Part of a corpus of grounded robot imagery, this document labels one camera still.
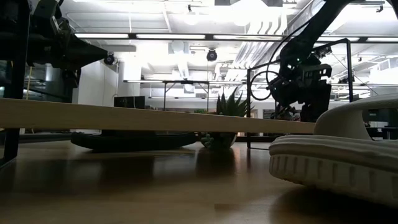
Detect black frame background table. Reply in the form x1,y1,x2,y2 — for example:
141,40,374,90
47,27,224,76
161,80,211,111

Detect black rubber slide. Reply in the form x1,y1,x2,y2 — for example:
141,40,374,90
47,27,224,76
70,129,198,153

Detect wooden shelf with black frame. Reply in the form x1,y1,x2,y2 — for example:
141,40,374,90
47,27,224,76
0,0,354,170

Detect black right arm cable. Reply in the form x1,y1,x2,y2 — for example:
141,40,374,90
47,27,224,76
250,27,309,101

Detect small potted succulent plant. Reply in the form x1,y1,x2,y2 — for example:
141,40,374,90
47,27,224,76
198,88,251,151

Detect black background monitor box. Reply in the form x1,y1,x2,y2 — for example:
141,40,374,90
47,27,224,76
113,95,146,110

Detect long ceiling light strip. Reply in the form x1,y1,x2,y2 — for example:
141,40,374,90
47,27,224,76
74,32,398,44

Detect light grey rubber slide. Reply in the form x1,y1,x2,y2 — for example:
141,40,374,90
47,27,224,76
269,94,398,208

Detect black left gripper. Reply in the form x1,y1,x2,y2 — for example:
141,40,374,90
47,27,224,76
42,17,109,70

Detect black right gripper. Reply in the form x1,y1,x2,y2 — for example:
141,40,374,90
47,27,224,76
269,46,333,123

